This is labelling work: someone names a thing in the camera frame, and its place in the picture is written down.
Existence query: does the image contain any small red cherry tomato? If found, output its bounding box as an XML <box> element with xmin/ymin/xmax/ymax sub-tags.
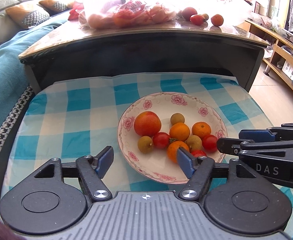
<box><xmin>202</xmin><ymin>134</ymin><xmax>217</xmax><ymax>153</ymax></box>

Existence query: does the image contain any red tomato on table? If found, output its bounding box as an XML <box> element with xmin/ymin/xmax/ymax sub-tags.
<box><xmin>190</xmin><ymin>15</ymin><xmax>206</xmax><ymax>26</ymax></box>

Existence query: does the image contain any large brown longan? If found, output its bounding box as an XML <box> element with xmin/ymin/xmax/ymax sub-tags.
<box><xmin>185</xmin><ymin>135</ymin><xmax>202</xmax><ymax>152</ymax></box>

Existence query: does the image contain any red mango on table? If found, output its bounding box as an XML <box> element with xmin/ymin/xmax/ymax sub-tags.
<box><xmin>181</xmin><ymin>7</ymin><xmax>197</xmax><ymax>21</ymax></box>

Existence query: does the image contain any mandarin on table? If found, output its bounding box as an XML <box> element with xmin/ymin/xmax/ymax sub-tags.
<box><xmin>210</xmin><ymin>14</ymin><xmax>224</xmax><ymax>27</ymax></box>

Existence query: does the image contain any wooden tv shelf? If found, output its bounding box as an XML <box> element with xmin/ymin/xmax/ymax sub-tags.
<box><xmin>244</xmin><ymin>20</ymin><xmax>293</xmax><ymax>90</ymax></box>

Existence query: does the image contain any dark wooden coffee table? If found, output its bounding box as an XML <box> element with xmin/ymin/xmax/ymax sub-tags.
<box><xmin>19</xmin><ymin>19</ymin><xmax>267</xmax><ymax>92</ymax></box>

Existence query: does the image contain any orange houndstooth pillow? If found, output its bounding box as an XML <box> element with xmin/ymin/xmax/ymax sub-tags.
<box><xmin>5</xmin><ymin>4</ymin><xmax>51</xmax><ymax>29</ymax></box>

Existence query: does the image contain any plastic bag of fruit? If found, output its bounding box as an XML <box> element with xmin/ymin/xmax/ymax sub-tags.
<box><xmin>78</xmin><ymin>0</ymin><xmax>176</xmax><ymax>30</ymax></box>

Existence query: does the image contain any small longan on plate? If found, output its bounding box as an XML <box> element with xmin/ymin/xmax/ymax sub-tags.
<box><xmin>170</xmin><ymin>113</ymin><xmax>185</xmax><ymax>126</ymax></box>

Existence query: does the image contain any mandarin on plate right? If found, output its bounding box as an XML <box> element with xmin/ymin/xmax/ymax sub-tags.
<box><xmin>191</xmin><ymin>121</ymin><xmax>211</xmax><ymax>139</ymax></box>

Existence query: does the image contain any orange mandarin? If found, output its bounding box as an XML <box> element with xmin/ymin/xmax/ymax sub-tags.
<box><xmin>166</xmin><ymin>141</ymin><xmax>189</xmax><ymax>164</ymax></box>

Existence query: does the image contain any mandarin in plate centre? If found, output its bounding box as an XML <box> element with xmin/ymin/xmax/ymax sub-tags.
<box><xmin>169</xmin><ymin>122</ymin><xmax>190</xmax><ymax>141</ymax></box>

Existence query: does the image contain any large red cherry tomato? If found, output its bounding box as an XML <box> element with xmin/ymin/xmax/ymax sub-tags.
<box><xmin>152</xmin><ymin>132</ymin><xmax>170</xmax><ymax>149</ymax></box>

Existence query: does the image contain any blue white checkered cloth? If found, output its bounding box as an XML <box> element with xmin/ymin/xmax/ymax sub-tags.
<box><xmin>0</xmin><ymin>71</ymin><xmax>293</xmax><ymax>239</ymax></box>

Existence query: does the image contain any red apple on plate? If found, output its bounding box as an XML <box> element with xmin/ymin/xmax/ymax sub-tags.
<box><xmin>134</xmin><ymin>111</ymin><xmax>162</xmax><ymax>137</ymax></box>

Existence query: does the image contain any white floral ceramic plate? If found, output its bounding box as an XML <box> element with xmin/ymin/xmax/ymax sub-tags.
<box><xmin>117</xmin><ymin>92</ymin><xmax>228</xmax><ymax>185</ymax></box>

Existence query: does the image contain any teal sofa blanket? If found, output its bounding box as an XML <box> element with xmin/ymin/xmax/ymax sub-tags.
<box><xmin>0</xmin><ymin>17</ymin><xmax>70</xmax><ymax>153</ymax></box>

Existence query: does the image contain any longan on table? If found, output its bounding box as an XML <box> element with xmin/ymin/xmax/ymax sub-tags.
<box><xmin>202</xmin><ymin>14</ymin><xmax>209</xmax><ymax>21</ymax></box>

